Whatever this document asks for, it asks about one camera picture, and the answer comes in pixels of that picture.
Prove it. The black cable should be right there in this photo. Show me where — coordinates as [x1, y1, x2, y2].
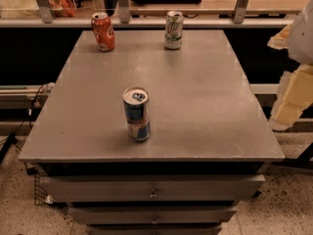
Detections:
[0, 84, 45, 165]

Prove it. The orange soda can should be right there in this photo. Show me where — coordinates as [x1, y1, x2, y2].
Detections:
[91, 13, 115, 52]

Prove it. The green white 7up can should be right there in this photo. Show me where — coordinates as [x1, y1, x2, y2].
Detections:
[164, 11, 183, 50]

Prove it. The orange plastic bag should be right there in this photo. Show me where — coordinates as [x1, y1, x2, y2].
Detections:
[48, 0, 75, 18]

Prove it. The grey metal drawer cabinet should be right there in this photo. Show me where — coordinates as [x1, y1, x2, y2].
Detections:
[20, 30, 283, 235]

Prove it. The blue silver Red Bull can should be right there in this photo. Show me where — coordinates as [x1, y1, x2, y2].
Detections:
[123, 86, 150, 142]

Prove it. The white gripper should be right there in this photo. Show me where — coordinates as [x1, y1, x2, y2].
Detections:
[267, 0, 313, 131]

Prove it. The grey metal shelf frame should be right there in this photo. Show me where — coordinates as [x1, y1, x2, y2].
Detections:
[0, 0, 310, 28]

